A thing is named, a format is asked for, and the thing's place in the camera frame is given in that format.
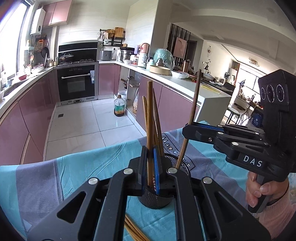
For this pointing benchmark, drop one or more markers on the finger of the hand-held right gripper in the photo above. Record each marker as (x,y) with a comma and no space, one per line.
(208,126)
(198,135)

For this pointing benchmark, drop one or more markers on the light brown bamboo chopstick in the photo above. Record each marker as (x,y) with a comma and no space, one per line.
(150,115)
(143,104)

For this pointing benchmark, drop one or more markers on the pink base cabinet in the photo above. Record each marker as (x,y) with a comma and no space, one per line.
(108,78)
(171,99)
(27,111)

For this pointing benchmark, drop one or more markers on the teal plastic-covered appliance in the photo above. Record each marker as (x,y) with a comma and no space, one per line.
(164,58)

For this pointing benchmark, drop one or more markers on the blue grey printed tablecloth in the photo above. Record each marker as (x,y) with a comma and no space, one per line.
(92,162)

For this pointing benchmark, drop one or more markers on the pot with glass lid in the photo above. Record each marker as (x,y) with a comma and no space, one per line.
(66,58)

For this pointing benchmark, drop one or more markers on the framed wall picture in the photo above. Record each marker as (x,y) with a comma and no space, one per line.
(180,47)

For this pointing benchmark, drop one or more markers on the wooden cutting board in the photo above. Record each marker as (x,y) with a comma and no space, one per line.
(119,32)

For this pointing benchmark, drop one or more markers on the dark brown bamboo chopstick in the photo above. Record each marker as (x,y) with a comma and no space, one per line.
(158,120)
(194,104)

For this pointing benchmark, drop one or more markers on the white bowl in plastic bag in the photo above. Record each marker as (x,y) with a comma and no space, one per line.
(180,74)

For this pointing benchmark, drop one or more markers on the black built-in oven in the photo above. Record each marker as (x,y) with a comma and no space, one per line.
(76,85)

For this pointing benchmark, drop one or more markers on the person's right hand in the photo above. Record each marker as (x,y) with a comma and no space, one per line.
(268,190)

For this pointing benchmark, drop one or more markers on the pink kettle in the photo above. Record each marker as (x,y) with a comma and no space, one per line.
(145,48)

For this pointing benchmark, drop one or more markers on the hanging frying pan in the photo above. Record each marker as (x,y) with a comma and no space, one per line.
(45,52)

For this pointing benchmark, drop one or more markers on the cooking oil bottle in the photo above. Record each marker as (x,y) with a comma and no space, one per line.
(120,107)

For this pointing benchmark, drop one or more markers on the black wall rack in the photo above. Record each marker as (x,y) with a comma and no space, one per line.
(113,41)

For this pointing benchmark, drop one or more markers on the pink wall cabinet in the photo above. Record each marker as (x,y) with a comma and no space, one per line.
(57,11)

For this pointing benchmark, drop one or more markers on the brown thermos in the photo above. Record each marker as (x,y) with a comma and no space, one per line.
(186,66)

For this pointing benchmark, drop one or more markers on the black mesh utensil holder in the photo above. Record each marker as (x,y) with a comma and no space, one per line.
(152,201)

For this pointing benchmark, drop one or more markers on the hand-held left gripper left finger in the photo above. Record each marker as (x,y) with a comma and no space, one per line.
(145,166)

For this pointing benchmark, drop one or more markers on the round stool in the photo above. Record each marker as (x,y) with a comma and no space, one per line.
(234,112)

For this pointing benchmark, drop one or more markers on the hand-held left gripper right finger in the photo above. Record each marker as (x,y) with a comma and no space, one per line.
(156,171)

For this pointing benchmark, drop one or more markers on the white water heater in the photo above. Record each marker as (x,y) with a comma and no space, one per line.
(37,22)

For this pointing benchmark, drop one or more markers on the black range hood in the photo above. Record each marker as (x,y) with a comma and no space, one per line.
(78,49)

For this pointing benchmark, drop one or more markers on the round bamboo steamer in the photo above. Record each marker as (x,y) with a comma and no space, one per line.
(159,70)

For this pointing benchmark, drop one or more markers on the kitchen window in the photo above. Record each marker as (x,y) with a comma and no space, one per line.
(11,34)

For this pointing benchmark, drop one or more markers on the blue bag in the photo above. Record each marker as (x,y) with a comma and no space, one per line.
(257,119)

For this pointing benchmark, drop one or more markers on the stainless steamer pot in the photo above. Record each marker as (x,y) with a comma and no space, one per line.
(127,55)

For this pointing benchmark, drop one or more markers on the row of wooden chopsticks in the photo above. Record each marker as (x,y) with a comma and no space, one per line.
(133,229)

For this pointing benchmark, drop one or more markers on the silver countertop appliance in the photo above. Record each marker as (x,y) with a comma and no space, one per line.
(106,55)

